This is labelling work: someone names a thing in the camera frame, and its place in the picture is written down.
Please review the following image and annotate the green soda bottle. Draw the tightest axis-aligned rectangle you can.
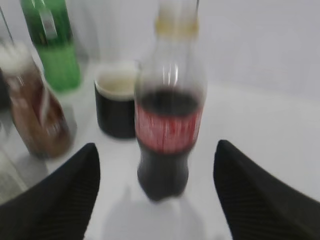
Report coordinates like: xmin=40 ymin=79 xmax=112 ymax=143
xmin=20 ymin=0 xmax=81 ymax=92

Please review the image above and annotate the brown drink bottle cream cap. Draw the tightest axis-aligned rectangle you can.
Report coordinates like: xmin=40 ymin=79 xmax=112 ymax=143
xmin=0 ymin=41 xmax=71 ymax=158

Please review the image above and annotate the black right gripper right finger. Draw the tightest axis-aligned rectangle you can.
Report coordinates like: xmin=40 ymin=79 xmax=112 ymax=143
xmin=213 ymin=140 xmax=320 ymax=240

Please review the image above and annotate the black mug without visible handle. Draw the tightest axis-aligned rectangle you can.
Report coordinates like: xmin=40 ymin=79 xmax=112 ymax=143
xmin=94 ymin=61 xmax=140 ymax=139

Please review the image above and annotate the cola bottle with red label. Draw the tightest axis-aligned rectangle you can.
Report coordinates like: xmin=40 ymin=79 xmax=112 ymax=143
xmin=134 ymin=0 xmax=207 ymax=202

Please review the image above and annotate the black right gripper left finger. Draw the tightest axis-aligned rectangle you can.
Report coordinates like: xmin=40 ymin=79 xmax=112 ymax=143
xmin=0 ymin=143 xmax=101 ymax=240

